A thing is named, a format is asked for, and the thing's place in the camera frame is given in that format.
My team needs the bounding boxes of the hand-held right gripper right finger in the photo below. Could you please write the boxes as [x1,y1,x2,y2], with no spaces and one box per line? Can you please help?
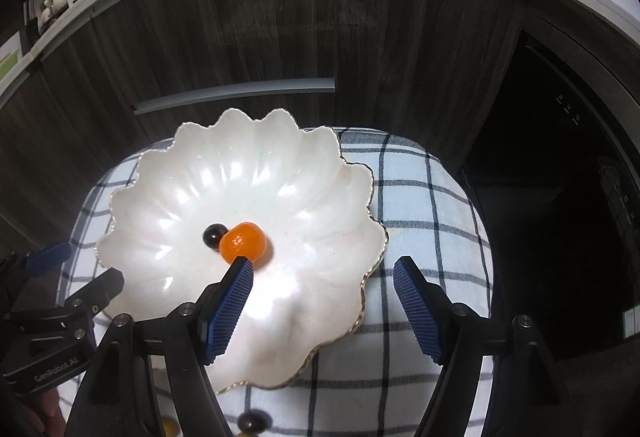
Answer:
[393,256,576,437]

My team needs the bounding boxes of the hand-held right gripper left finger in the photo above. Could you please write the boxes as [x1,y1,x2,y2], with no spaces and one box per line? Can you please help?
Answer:
[64,256,255,437]

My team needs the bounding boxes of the person's left hand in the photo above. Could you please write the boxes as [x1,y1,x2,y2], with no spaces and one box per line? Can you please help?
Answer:
[22,387,66,437]

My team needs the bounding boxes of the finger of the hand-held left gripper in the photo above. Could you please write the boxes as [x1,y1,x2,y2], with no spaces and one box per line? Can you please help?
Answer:
[0,243,72,313]
[62,267,125,318]

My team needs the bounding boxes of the dark wood base cabinets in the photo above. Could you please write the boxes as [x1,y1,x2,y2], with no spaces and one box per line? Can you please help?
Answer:
[0,0,521,268]

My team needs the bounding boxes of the dark purple grape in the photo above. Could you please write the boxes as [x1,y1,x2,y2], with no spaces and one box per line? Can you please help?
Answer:
[237,409,268,435]
[202,223,228,249]

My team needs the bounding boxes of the grey drawer handle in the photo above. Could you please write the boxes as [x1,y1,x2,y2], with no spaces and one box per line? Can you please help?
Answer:
[132,78,336,115]

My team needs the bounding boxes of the orange mandarin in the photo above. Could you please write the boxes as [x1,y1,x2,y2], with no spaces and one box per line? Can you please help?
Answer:
[220,221,272,266]

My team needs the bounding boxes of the blue checked cloth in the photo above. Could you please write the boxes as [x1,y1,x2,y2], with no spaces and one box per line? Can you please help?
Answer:
[56,126,496,437]

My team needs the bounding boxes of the black dishwasher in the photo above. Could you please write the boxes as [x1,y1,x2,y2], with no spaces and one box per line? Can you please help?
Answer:
[460,30,640,363]

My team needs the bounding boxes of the white scalloped bowl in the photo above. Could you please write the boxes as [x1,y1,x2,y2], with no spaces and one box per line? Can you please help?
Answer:
[94,107,390,390]

